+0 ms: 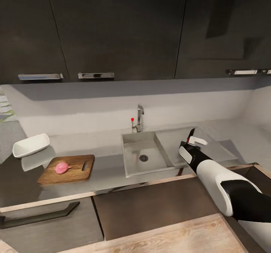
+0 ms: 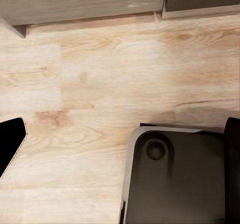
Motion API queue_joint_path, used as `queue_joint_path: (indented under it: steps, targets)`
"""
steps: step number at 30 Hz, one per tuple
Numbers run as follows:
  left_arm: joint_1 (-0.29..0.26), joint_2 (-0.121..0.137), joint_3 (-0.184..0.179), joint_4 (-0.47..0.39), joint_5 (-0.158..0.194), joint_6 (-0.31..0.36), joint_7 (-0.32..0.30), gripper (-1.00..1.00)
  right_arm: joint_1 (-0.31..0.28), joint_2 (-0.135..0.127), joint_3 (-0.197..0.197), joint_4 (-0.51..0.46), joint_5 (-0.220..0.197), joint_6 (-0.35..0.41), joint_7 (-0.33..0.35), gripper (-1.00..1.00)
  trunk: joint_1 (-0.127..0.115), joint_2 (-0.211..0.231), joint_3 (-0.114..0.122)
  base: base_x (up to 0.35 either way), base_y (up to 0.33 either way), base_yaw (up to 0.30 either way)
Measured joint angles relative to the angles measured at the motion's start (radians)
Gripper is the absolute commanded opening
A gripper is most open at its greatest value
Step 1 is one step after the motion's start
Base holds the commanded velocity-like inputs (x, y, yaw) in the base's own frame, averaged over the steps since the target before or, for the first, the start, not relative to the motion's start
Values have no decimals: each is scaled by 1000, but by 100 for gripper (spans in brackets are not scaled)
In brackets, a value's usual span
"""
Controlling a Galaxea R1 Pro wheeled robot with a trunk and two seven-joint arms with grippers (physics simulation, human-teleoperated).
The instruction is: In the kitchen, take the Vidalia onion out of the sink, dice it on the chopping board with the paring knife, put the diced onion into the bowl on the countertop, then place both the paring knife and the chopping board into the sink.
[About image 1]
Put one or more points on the vidalia onion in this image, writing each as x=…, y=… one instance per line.
x=61, y=167

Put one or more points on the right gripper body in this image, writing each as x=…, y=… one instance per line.
x=183, y=143

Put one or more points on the cabinet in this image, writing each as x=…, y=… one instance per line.
x=67, y=41
x=225, y=38

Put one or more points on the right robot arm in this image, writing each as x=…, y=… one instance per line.
x=232, y=193

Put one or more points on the cutting board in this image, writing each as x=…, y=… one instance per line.
x=75, y=173

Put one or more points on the fixed window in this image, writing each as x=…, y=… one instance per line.
x=11, y=131

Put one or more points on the parer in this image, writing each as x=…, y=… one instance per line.
x=191, y=134

